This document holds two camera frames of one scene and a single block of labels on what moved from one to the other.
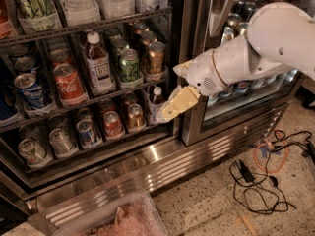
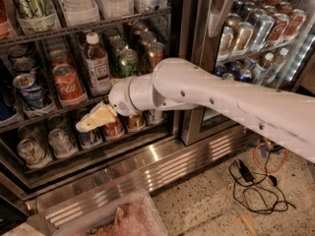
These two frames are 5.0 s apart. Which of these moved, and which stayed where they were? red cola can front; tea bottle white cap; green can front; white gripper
Moved: white gripper
Stayed: tea bottle white cap; green can front; red cola can front
